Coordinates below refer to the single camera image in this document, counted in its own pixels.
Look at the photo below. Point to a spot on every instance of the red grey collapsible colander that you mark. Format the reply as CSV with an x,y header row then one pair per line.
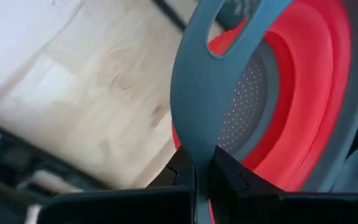
x,y
306,93

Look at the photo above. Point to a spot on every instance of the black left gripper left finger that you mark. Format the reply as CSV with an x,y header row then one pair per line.
x,y
120,205

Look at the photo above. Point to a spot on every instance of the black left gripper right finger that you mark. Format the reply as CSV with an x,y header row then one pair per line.
x,y
259,205

